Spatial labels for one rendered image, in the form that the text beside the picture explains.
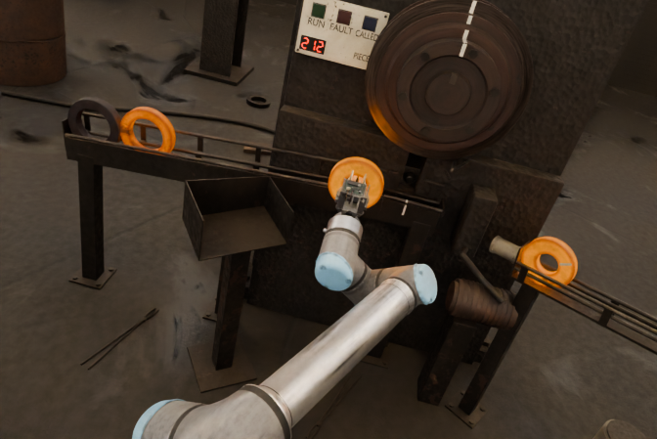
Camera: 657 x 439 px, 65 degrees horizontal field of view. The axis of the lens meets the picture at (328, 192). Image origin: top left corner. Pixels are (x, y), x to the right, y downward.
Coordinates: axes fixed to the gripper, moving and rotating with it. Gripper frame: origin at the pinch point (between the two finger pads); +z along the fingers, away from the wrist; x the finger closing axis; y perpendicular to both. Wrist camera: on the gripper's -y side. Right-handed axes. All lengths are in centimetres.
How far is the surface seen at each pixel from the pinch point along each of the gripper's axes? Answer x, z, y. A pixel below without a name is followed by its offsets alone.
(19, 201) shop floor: 147, 26, -96
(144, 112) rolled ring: 73, 17, -13
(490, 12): -22, 31, 42
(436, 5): -8, 31, 40
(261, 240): 22.4, -14.1, -21.2
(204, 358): 35, -28, -79
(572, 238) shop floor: -141, 128, -124
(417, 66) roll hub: -7.6, 18.3, 28.1
